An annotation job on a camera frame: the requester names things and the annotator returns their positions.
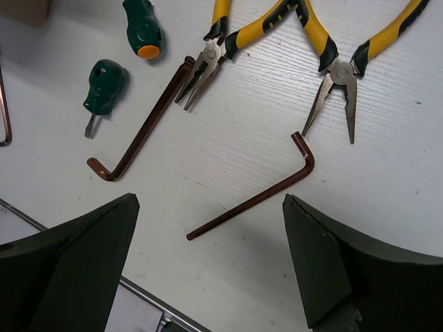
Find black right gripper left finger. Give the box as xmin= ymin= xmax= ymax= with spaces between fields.
xmin=1 ymin=193 xmax=140 ymax=331

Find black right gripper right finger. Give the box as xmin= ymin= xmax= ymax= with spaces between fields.
xmin=283 ymin=195 xmax=442 ymax=331

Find long brown hex key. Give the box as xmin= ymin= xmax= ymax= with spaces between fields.
xmin=87 ymin=55 xmax=196 ymax=182

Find yellow black long-nose pliers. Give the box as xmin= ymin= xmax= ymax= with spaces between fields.
xmin=293 ymin=0 xmax=432 ymax=145

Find green stubby flathead screwdriver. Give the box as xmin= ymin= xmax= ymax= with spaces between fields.
xmin=83 ymin=59 xmax=127 ymax=138

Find yellow black needle-nose pliers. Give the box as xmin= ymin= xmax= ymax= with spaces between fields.
xmin=175 ymin=0 xmax=296 ymax=111

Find green orange-capped stubby screwdriver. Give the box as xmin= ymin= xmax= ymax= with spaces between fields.
xmin=123 ymin=0 xmax=164 ymax=60

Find tan plastic toolbox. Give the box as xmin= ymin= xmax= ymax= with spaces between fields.
xmin=0 ymin=0 xmax=51 ymax=27

